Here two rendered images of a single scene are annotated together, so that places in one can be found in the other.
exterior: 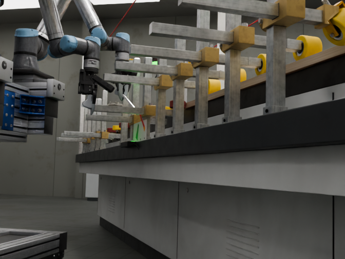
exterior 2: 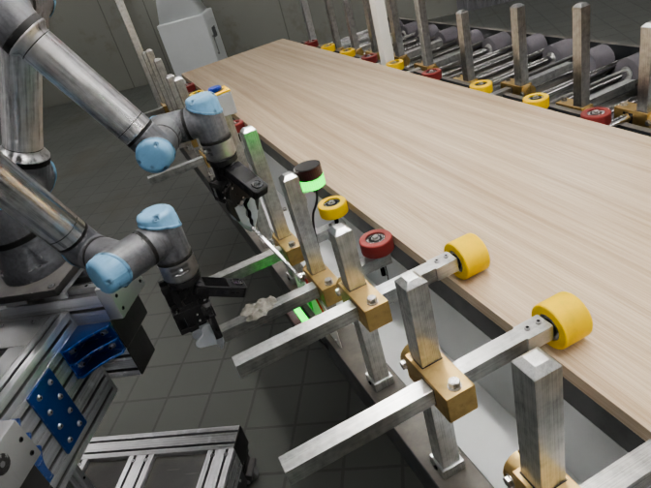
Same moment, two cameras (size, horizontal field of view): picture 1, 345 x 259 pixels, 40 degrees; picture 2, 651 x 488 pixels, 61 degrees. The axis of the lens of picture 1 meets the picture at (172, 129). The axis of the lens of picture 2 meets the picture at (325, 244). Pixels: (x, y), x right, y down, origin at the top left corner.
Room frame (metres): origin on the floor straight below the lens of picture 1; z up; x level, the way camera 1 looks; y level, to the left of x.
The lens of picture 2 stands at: (1.24, 0.06, 1.59)
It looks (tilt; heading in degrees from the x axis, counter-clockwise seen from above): 31 degrees down; 2
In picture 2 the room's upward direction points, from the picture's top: 16 degrees counter-clockwise
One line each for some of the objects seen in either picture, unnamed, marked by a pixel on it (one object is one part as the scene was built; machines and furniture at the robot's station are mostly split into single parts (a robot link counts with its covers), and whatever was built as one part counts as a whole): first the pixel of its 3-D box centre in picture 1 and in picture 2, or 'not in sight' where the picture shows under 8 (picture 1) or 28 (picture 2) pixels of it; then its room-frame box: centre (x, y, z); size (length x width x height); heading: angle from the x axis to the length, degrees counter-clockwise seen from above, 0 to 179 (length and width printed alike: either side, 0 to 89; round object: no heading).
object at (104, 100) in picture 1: (103, 122); (198, 133); (3.54, 0.51, 0.91); 0.03 x 0.03 x 0.48; 18
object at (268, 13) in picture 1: (253, 8); not in sight; (1.10, -0.18, 0.94); 0.36 x 0.03 x 0.03; 108
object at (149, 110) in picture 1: (148, 111); (324, 281); (2.33, 0.12, 0.84); 0.13 x 0.06 x 0.05; 18
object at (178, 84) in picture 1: (178, 88); (433, 393); (1.87, -0.02, 0.89); 0.03 x 0.03 x 0.48; 18
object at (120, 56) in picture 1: (121, 58); (218, 149); (2.53, 0.28, 1.16); 0.08 x 0.08 x 0.05
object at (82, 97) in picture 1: (86, 105); (139, 33); (4.80, 0.88, 1.20); 0.11 x 0.09 x 1.00; 108
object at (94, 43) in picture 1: (91, 49); (163, 235); (2.22, 0.39, 1.12); 0.09 x 0.08 x 0.11; 135
